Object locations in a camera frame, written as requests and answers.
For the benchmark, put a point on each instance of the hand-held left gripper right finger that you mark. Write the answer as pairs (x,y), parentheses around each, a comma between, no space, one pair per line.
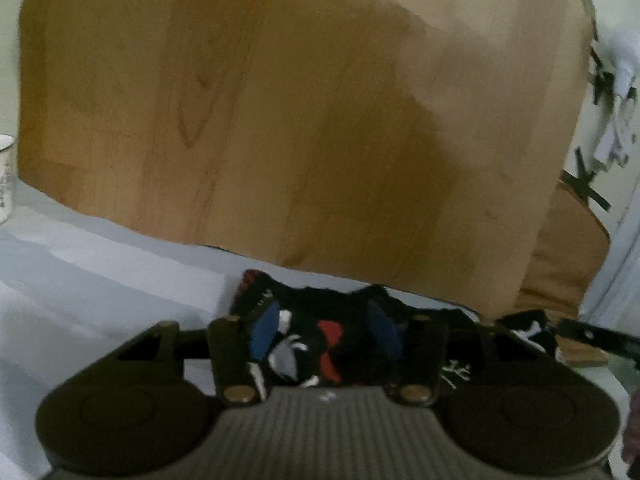
(386,331)

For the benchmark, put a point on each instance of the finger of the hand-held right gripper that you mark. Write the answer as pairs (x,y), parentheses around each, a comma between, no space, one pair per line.
(595,336)

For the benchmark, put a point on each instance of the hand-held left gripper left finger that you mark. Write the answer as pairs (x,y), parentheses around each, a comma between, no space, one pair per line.
(264,331)

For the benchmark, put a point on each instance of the black patterned small garment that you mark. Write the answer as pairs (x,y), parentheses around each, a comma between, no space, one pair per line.
(325,341)

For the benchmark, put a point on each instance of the white bed sheet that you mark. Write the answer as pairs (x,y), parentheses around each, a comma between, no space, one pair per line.
(100,280)

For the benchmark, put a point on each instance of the white hanging cloth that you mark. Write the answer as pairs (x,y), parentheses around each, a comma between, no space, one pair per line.
(622,90)

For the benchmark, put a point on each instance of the black metal folding rack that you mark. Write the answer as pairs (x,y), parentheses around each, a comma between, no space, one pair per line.
(595,85)

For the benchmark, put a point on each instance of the white printed mug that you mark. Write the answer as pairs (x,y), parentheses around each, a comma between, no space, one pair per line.
(5,180)

